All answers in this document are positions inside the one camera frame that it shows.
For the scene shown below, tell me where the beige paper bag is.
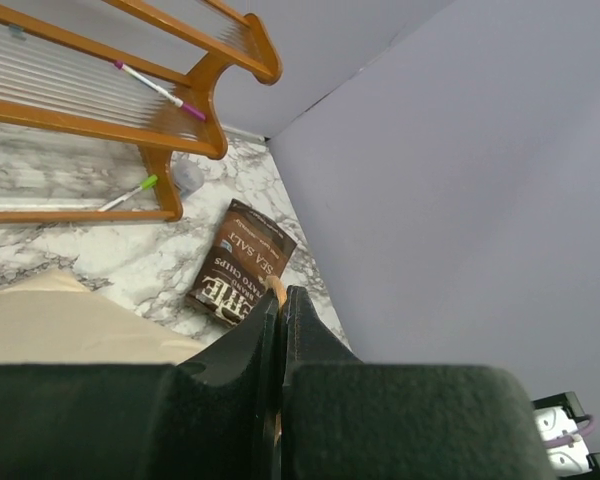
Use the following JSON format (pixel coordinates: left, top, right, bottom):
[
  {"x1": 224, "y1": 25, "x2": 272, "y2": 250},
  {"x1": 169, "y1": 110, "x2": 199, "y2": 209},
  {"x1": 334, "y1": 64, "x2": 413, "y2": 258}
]
[{"x1": 0, "y1": 267, "x2": 286, "y2": 480}]

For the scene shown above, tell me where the green capped white marker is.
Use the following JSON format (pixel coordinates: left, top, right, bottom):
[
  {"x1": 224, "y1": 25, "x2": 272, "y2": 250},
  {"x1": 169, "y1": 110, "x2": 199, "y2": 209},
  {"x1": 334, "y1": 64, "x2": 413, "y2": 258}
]
[{"x1": 98, "y1": 175, "x2": 158, "y2": 212}]

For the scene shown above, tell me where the wooden three-tier shelf rack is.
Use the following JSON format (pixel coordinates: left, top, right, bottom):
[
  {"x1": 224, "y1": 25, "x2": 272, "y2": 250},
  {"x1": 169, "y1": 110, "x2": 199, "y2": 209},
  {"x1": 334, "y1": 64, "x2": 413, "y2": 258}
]
[{"x1": 0, "y1": 1, "x2": 283, "y2": 224}]

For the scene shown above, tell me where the small grey plastic cup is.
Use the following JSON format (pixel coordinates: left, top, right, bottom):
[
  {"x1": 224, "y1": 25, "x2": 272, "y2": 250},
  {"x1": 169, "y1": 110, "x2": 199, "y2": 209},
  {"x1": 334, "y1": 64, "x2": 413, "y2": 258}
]
[{"x1": 172, "y1": 159, "x2": 205, "y2": 196}]

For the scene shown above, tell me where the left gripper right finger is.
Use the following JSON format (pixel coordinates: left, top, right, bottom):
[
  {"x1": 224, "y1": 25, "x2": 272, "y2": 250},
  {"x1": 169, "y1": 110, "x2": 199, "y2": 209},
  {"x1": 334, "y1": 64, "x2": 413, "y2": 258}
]
[{"x1": 282, "y1": 286, "x2": 554, "y2": 479}]

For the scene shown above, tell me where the small grey clip on shelf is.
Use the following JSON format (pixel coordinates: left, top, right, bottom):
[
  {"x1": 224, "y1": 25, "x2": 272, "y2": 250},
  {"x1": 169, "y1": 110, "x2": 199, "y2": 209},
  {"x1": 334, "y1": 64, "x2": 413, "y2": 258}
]
[{"x1": 8, "y1": 24, "x2": 26, "y2": 40}]

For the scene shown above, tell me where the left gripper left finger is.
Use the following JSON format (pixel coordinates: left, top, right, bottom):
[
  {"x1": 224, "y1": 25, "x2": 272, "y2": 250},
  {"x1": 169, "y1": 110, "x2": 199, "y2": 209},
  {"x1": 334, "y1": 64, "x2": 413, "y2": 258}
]
[{"x1": 0, "y1": 297, "x2": 279, "y2": 479}]

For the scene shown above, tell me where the pink capped white marker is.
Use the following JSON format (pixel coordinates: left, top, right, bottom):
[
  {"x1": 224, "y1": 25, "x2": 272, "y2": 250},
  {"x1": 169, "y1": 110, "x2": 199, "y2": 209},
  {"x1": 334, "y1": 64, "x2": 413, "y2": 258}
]
[{"x1": 114, "y1": 61, "x2": 207, "y2": 121}]

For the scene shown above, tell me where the brown kettle chips bag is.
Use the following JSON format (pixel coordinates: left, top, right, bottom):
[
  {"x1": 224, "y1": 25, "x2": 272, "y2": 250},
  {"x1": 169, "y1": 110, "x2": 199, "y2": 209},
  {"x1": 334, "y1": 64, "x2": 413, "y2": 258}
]
[{"x1": 185, "y1": 199, "x2": 297, "y2": 326}]

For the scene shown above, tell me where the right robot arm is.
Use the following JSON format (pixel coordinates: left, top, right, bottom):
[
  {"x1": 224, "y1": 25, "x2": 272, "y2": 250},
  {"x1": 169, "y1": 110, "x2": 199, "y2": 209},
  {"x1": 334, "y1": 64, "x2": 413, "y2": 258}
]
[{"x1": 532, "y1": 391, "x2": 600, "y2": 480}]

